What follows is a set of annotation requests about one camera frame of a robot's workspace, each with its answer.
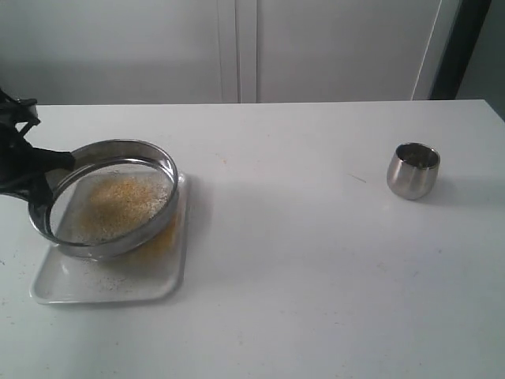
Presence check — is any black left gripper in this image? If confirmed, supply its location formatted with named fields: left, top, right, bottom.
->
left=1, top=89, right=76, bottom=205

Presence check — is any yellow grain powder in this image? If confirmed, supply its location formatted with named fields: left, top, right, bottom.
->
left=72, top=173, right=173, bottom=244

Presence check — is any round steel mesh sieve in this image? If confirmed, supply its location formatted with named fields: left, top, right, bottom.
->
left=28, top=139, right=179, bottom=261

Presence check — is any stainless steel cup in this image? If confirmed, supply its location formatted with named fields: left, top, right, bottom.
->
left=386, top=142, right=441, bottom=201

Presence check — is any white cabinet behind table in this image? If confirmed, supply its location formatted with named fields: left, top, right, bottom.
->
left=1, top=1, right=460, bottom=104

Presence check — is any white rectangular tray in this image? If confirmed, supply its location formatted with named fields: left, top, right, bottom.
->
left=29, top=173, right=190, bottom=305

